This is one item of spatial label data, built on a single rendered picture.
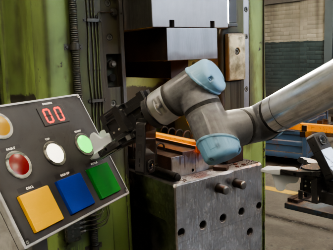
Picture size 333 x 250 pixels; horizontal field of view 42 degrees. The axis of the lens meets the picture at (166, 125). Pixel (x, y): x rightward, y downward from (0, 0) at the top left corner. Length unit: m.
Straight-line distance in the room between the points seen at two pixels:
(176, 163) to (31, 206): 0.60
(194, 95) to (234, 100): 0.86
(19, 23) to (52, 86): 0.41
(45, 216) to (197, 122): 0.34
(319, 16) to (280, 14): 0.87
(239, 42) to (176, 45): 0.41
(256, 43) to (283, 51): 7.88
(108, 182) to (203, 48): 0.56
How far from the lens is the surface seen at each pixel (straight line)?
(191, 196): 1.32
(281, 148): 5.09
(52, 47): 1.26
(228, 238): 1.48
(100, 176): 1.01
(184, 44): 1.32
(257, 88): 1.78
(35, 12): 1.32
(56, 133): 0.99
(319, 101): 0.80
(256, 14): 1.77
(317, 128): 1.55
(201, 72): 0.82
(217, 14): 1.42
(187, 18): 1.34
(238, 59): 1.65
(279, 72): 9.69
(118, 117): 0.92
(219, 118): 0.81
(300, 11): 9.49
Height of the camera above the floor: 1.29
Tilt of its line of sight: 9 degrees down
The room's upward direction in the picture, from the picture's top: 2 degrees counter-clockwise
